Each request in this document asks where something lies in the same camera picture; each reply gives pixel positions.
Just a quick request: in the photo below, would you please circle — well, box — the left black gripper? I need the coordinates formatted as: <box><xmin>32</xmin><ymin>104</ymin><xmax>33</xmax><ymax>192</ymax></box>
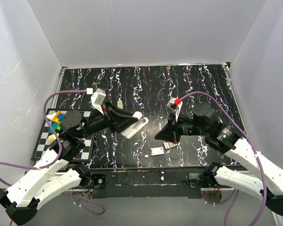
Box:
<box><xmin>77</xmin><ymin>99</ymin><xmax>139</xmax><ymax>139</ymax></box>

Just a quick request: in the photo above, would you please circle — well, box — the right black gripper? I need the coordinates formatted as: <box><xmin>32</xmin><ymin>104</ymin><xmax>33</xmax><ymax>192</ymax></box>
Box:
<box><xmin>154</xmin><ymin>112</ymin><xmax>208</xmax><ymax>144</ymax></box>

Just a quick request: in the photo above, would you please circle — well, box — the staple box tray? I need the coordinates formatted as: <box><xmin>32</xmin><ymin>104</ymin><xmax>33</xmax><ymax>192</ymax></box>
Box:
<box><xmin>163</xmin><ymin>142</ymin><xmax>177</xmax><ymax>150</ymax></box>

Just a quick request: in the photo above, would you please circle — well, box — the white stapler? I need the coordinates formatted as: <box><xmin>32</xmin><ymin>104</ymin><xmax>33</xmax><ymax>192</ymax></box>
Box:
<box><xmin>121</xmin><ymin>111</ymin><xmax>149</xmax><ymax>139</ymax></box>

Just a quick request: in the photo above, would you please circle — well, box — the beige stapler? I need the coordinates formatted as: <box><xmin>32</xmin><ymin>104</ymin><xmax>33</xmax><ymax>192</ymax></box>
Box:
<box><xmin>117</xmin><ymin>100</ymin><xmax>123</xmax><ymax>109</ymax></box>

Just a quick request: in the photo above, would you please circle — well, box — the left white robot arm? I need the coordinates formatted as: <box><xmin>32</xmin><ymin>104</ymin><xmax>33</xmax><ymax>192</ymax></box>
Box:
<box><xmin>0</xmin><ymin>102</ymin><xmax>149</xmax><ymax>226</ymax></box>

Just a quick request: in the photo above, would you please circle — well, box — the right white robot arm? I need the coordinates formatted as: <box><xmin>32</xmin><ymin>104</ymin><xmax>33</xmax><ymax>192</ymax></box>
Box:
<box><xmin>155</xmin><ymin>99</ymin><xmax>283</xmax><ymax>216</ymax></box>

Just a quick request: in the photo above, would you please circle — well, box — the checkered board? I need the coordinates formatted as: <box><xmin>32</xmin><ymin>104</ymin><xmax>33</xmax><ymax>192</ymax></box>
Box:
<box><xmin>31</xmin><ymin>121</ymin><xmax>94</xmax><ymax>162</ymax></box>

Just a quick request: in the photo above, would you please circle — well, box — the colourful toy block stack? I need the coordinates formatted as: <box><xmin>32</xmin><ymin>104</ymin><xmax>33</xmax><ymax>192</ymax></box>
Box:
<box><xmin>46</xmin><ymin>111</ymin><xmax>65</xmax><ymax>133</ymax></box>

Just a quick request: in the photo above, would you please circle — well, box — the beige wooden peg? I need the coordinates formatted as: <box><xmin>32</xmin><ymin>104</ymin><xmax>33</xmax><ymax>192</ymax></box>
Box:
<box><xmin>48</xmin><ymin>134</ymin><xmax>57</xmax><ymax>143</ymax></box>

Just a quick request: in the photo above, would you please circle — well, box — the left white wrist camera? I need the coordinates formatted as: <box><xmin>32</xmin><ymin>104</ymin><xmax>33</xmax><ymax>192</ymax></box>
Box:
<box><xmin>91</xmin><ymin>89</ymin><xmax>106</xmax><ymax>115</ymax></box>

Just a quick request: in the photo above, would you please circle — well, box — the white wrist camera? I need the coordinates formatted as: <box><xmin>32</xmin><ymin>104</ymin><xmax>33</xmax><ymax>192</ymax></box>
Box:
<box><xmin>167</xmin><ymin>97</ymin><xmax>183</xmax><ymax>122</ymax></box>
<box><xmin>91</xmin><ymin>89</ymin><xmax>106</xmax><ymax>115</ymax></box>

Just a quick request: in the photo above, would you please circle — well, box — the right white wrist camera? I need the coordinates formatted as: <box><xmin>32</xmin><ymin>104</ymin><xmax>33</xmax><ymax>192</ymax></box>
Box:
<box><xmin>167</xmin><ymin>97</ymin><xmax>183</xmax><ymax>122</ymax></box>

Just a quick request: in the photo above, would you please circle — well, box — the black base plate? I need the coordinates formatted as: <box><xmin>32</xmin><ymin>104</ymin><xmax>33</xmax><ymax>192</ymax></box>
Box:
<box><xmin>91</xmin><ymin>166</ymin><xmax>211</xmax><ymax>199</ymax></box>

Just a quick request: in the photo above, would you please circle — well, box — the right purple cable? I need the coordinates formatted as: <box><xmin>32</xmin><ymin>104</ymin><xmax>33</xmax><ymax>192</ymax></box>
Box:
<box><xmin>179</xmin><ymin>91</ymin><xmax>267</xmax><ymax>226</ymax></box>

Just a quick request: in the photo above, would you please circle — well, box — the purple cable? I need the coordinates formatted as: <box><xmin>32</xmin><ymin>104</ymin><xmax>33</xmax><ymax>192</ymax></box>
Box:
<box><xmin>179</xmin><ymin>91</ymin><xmax>267</xmax><ymax>226</ymax></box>
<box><xmin>0</xmin><ymin>88</ymin><xmax>93</xmax><ymax>186</ymax></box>

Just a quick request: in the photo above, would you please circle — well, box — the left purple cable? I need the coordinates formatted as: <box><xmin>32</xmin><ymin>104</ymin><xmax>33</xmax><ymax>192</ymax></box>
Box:
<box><xmin>0</xmin><ymin>88</ymin><xmax>93</xmax><ymax>186</ymax></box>

